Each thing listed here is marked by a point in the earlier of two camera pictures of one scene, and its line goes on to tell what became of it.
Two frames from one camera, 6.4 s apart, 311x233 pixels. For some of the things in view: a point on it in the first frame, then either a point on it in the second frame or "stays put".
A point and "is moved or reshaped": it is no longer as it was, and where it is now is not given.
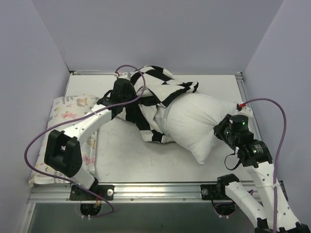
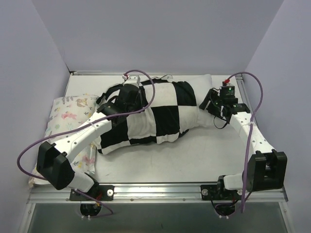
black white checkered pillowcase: (155, 90) is moved or reshaped
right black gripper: (219, 128) → (209, 101)
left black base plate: (106, 192) stays put
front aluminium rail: (123, 193) stays put
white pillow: (190, 120) → (201, 83)
